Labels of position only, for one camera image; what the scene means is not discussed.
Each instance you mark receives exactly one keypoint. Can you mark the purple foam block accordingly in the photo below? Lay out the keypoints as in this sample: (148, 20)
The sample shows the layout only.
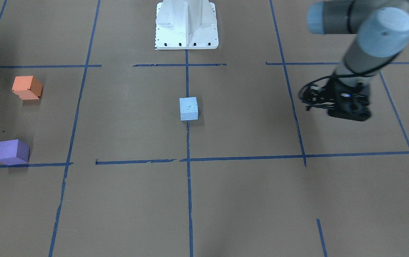
(14, 152)

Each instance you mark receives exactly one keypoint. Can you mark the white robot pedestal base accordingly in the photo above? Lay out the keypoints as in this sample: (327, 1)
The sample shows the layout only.
(186, 24)

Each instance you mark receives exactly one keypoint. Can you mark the orange foam block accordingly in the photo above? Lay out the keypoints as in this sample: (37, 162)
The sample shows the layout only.
(27, 87)

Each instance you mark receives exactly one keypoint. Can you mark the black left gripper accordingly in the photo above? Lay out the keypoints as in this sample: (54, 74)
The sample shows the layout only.
(334, 90)

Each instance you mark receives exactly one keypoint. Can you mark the light blue foam block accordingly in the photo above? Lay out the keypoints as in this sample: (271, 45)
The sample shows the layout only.
(189, 109)

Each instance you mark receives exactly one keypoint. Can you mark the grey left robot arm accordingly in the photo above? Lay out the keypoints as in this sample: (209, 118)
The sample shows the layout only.
(382, 33)

